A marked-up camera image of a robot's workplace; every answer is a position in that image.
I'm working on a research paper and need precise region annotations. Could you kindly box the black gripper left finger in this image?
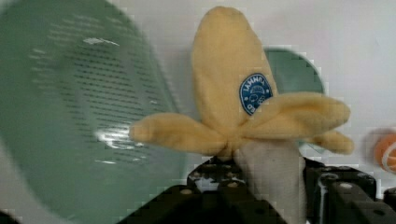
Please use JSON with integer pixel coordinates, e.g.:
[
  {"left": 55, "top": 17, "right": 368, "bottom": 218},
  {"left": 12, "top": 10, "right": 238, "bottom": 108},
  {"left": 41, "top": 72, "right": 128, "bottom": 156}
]
[{"left": 118, "top": 157, "right": 285, "bottom": 224}]

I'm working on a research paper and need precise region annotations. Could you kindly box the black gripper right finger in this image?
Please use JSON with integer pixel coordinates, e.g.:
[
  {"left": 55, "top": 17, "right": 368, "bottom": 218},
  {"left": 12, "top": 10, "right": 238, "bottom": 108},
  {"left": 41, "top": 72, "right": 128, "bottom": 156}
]
[{"left": 304, "top": 158, "right": 396, "bottom": 224}]

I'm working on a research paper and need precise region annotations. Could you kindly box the yellow plush banana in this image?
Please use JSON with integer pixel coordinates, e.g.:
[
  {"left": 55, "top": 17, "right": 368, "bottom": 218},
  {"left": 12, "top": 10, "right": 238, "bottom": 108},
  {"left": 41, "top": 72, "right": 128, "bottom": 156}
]
[{"left": 129, "top": 7, "right": 354, "bottom": 224}]

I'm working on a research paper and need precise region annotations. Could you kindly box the green mug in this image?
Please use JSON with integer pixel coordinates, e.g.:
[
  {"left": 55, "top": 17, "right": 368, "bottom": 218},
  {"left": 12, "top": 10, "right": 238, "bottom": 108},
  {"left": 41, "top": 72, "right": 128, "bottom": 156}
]
[{"left": 263, "top": 48, "right": 326, "bottom": 155}]

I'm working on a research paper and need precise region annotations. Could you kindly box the green oval strainer basket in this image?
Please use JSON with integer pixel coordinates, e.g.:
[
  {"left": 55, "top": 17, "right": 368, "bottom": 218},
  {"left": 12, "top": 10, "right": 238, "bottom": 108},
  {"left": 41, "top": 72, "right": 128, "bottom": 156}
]
[{"left": 0, "top": 0, "right": 185, "bottom": 224}]

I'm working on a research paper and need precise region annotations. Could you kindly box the orange slice toy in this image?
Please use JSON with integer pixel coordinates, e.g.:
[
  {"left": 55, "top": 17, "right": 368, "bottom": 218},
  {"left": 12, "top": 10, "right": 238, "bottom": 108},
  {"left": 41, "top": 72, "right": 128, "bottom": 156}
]
[{"left": 375, "top": 133, "right": 396, "bottom": 174}]

